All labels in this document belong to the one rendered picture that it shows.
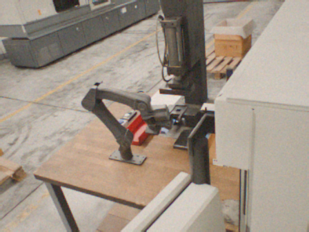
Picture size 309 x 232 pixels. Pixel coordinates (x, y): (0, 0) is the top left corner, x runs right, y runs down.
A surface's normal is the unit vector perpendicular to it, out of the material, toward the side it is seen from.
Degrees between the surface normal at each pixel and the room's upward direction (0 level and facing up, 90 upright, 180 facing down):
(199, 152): 90
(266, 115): 90
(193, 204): 7
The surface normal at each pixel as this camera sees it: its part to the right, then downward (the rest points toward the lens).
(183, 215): -0.22, -0.88
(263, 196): -0.47, 0.50
